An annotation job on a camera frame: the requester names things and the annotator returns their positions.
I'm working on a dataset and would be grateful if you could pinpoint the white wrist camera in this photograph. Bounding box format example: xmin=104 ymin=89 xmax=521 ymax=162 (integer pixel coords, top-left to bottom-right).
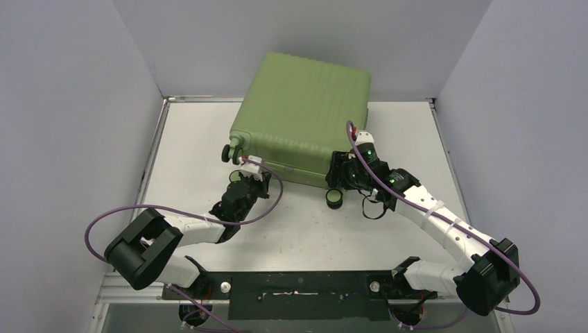
xmin=238 ymin=155 xmax=263 ymax=181
xmin=352 ymin=130 xmax=374 ymax=146

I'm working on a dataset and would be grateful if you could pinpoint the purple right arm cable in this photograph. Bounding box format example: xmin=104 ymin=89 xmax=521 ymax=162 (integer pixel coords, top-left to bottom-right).
xmin=345 ymin=121 xmax=542 ymax=331

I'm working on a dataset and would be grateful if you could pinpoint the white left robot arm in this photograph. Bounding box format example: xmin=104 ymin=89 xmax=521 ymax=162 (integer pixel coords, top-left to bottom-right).
xmin=104 ymin=171 xmax=272 ymax=298

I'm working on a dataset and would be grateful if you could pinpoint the green suitcase with blue lining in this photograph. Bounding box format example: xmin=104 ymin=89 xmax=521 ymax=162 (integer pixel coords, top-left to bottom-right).
xmin=221 ymin=52 xmax=372 ymax=189

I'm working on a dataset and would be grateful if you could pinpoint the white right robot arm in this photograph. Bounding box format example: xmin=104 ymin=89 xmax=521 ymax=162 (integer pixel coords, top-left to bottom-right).
xmin=326 ymin=144 xmax=520 ymax=316

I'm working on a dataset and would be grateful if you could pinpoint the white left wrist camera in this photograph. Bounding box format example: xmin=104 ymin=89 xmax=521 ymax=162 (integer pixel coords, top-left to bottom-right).
xmin=238 ymin=155 xmax=263 ymax=181

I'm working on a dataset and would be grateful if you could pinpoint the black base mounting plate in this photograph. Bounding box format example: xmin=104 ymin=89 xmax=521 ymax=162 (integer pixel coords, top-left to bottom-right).
xmin=183 ymin=271 xmax=436 ymax=321

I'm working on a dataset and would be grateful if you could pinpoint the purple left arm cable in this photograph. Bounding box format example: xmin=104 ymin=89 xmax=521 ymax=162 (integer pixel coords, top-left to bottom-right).
xmin=84 ymin=156 xmax=284 ymax=333

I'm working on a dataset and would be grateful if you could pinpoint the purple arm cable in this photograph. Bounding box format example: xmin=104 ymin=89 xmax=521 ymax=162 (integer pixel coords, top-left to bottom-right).
xmin=345 ymin=121 xmax=542 ymax=331
xmin=84 ymin=156 xmax=284 ymax=333

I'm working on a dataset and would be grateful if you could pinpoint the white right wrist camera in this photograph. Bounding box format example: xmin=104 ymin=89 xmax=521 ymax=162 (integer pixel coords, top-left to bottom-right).
xmin=352 ymin=130 xmax=374 ymax=146

